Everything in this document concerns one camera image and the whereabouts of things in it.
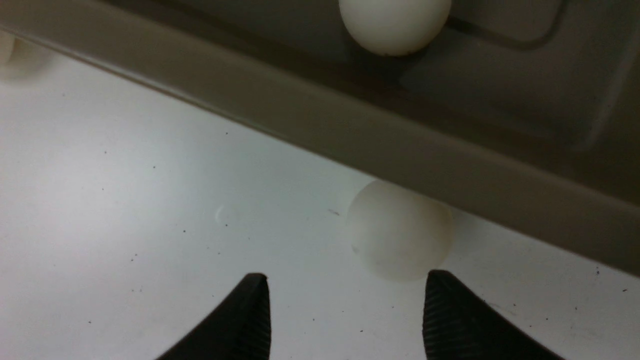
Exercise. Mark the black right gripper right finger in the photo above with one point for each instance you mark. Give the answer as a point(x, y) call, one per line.
point(459, 325)

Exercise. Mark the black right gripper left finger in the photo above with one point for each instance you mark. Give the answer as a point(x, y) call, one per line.
point(239, 328)

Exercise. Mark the taupe plastic bin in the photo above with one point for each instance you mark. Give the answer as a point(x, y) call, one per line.
point(523, 112)

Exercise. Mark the plain white ball left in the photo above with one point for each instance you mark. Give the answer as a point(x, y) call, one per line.
point(22, 61)

